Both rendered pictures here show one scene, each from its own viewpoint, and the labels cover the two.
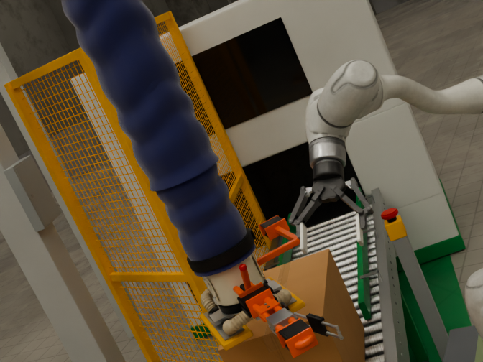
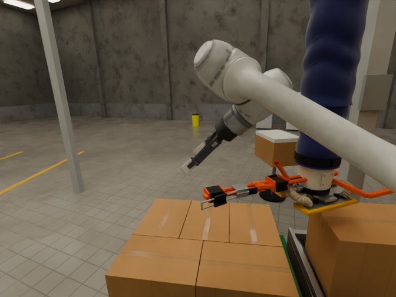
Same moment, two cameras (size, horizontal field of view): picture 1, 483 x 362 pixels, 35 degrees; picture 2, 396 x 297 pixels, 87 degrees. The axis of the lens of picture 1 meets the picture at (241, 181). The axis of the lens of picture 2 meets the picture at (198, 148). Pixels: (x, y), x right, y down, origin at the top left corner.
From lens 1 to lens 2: 1.89 m
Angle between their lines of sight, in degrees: 81
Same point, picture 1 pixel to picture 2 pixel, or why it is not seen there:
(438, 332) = not seen: outside the picture
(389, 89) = (237, 86)
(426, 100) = (313, 135)
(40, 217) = (362, 104)
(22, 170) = (374, 79)
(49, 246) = (361, 119)
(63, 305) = not seen: hidden behind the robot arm
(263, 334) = (323, 214)
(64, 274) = not seen: hidden behind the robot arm
